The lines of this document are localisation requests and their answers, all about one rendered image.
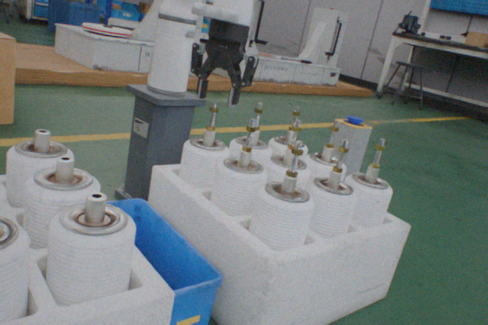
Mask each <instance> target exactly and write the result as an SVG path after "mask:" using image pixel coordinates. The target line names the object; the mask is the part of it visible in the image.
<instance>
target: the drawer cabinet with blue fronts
mask: <svg viewBox="0 0 488 325"><path fill-rule="evenodd" d="M17 3H20V4H24V5H26V0H17ZM17 13H18V14H20V19H22V20H26V21H28V20H27V18H25V9H24V8H22V7H17ZM29 22H31V23H35V24H41V25H48V0H32V2H31V19H29Z"/></svg>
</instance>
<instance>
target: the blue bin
mask: <svg viewBox="0 0 488 325"><path fill-rule="evenodd" d="M107 204H110V205H115V206H116V207H119V208H120V209H122V210H124V211H125V212H126V214H127V215H128V216H129V217H130V218H132V219H133V221H134V222H135V225H136V228H137V229H136V235H135V240H134V245H135V246H136V247H137V249H138V250H139V251H140V252H141V253H142V254H143V255H144V257H145V258H146V259H147V261H148V262H149V263H150V264H151V266H152V267H153V269H154V270H155V271H157V272H158V273H159V275H160V276H161V277H162V278H163V280H164V281H165V282H166V283H167V285H169V286H170V288H171V289H172V290H173V291H174V302H173V307H172V312H171V319H170V324H169V325H208V320H209V318H210V315H211V312H212V310H213V306H214V301H215V299H216V293H217V290H218V288H219V287H220V286H221V283H222V279H223V276H222V275H221V273H220V272H219V271H218V270H217V269H216V268H215V267H214V266H212V265H211V264H210V263H209V262H208V261H207V260H206V259H205V258H204V257H203V256H202V255H201V254H200V253H199V252H198V251H197V250H196V249H195V248H194V247H193V246H192V245H191V244H190V243H189V242H187V241H186V240H185V239H184V238H183V237H182V235H181V234H180V233H179V232H178V231H177V230H176V229H175V228H174V227H173V226H172V225H171V224H170V223H169V222H168V221H166V220H165V219H164V218H163V217H162V216H161V215H159V214H158V213H157V212H156V211H155V209H154V208H153V207H152V206H151V205H150V204H149V203H148V202H147V201H146V200H144V199H140V198H135V199H122V200H116V201H109V202H107Z"/></svg>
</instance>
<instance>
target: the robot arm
mask: <svg viewBox="0 0 488 325"><path fill-rule="evenodd" d="M202 1H203V0H163V2H162V4H161V5H160V7H159V12H158V17H159V18H158V23H157V28H156V35H155V43H154V47H153V50H152V51H151V55H150V66H149V72H148V79H147V88H148V90H149V91H151V92H154V93H156V94H162V95H166V96H185V92H186V87H187V83H188V78H189V73H190V65H191V72H192V73H194V74H196V75H197V76H198V87H197V95H198V98H200V99H204V98H205V97H206V92H207V88H208V79H207V78H208V77H209V75H210V74H211V72H212V71H213V70H215V69H216V68H221V69H222V70H227V72H228V76H229V77H230V80H231V84H232V88H230V91H229V99H228V102H227V106H228V107H234V106H235V105H236V104H237V103H238V99H239V95H240V92H241V89H242V88H246V87H251V85H252V83H253V78H254V75H255V72H256V68H257V66H258V63H259V58H258V57H253V56H251V55H248V54H246V50H245V46H246V44H247V41H248V34H249V30H250V26H251V19H252V14H253V1H254V0H214V3H213V5H208V4H202ZM199 15H200V16H203V17H210V18H211V19H210V24H209V29H208V41H207V42H206V44H202V43H197V42H194V40H195V31H196V26H197V21H198V16H199ZM205 51H206V54H207V56H208V57H207V59H206V60H205V62H204V63H203V55H204V53H205ZM191 60H192V61H191ZM243 60H245V66H246V67H245V72H244V74H243V79H242V76H241V75H242V71H241V67H240V65H239V64H240V63H241V62H242V61H243Z"/></svg>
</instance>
